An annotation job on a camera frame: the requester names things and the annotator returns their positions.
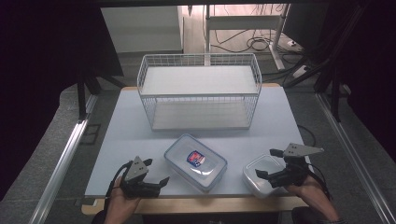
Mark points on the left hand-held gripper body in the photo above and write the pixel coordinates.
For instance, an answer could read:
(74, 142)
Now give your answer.
(137, 182)

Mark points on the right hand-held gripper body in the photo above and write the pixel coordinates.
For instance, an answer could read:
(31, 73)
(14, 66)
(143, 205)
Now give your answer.
(291, 172)

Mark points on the white square food container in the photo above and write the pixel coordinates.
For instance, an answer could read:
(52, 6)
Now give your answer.
(253, 180)

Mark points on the clear blue-rimmed food container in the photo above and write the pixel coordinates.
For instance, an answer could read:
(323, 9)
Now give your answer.
(195, 162)

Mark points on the person's left hand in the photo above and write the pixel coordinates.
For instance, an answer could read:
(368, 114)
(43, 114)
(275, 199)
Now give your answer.
(123, 202)

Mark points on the person's right hand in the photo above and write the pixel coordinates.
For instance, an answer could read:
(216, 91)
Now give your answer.
(308, 193)

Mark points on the pale blue table mat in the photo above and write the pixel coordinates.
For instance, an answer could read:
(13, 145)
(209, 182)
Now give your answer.
(130, 124)

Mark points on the black metal stand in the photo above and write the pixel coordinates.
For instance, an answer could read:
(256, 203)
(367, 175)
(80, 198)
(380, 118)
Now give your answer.
(82, 93)
(334, 93)

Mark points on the white power strip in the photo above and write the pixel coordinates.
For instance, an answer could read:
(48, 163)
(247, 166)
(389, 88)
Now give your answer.
(300, 71)

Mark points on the white cabinet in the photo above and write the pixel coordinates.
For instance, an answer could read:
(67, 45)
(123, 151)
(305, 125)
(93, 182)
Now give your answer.
(141, 29)

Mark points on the aluminium floor rail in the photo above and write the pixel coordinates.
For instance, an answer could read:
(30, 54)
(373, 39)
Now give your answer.
(59, 174)
(358, 161)

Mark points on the white desk frame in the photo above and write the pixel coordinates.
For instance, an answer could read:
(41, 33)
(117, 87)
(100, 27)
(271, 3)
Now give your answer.
(243, 22)

